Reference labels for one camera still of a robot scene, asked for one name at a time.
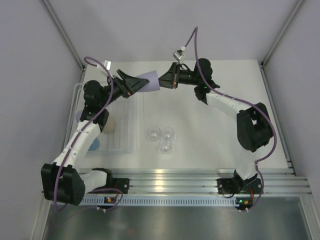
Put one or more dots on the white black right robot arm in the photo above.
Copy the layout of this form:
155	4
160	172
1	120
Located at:
253	129

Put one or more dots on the clear plastic cup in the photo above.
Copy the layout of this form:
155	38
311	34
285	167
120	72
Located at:
165	145
154	133
168	133

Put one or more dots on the white wire dish rack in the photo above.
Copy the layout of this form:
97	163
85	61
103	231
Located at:
123	110

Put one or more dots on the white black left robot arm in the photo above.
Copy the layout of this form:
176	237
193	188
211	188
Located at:
80	140

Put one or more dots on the aluminium frame rail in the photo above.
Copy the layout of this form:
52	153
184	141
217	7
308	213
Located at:
63	33
285	27

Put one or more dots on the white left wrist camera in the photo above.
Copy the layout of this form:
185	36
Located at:
106	65

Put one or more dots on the aluminium frame rail left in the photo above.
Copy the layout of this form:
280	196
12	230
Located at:
63	33

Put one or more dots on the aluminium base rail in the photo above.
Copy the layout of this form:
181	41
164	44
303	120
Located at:
188	182

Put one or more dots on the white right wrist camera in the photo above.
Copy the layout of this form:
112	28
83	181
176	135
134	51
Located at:
179	54

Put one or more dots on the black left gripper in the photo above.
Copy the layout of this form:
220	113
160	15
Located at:
137	83

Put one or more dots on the blue plastic cup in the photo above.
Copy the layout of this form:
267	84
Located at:
94	146

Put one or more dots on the lilac plastic cup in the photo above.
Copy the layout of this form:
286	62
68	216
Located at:
153	84
78	115

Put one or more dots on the aluminium frame rail right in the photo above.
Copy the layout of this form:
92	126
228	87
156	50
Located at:
285	27

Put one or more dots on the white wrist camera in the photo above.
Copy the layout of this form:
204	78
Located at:
106	65
179	54

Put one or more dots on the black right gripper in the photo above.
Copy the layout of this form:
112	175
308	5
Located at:
168	80

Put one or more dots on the beige plastic cup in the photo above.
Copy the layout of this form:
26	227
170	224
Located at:
110	125

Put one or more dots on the perforated blue cable duct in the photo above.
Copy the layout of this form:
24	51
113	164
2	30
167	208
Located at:
165	201

